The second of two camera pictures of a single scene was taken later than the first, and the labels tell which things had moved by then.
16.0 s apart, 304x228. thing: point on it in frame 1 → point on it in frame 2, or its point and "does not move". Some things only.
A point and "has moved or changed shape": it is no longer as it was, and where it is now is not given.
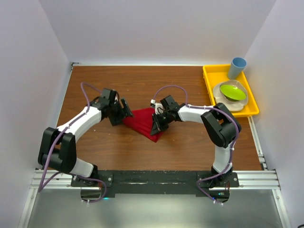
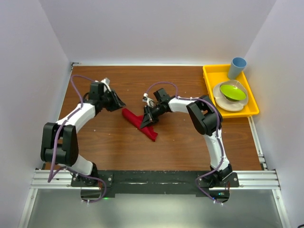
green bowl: x=233 y=93 does not move
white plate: x=219 y=97 does not move
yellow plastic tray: x=213 y=74 does not move
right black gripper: x=157 y=127 → x=148 y=118
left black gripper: x=124 y=112 → x=117 y=103
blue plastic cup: x=237 y=65 does not move
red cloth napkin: x=141 y=123 has moved or changed shape
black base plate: x=153 y=182 does not move
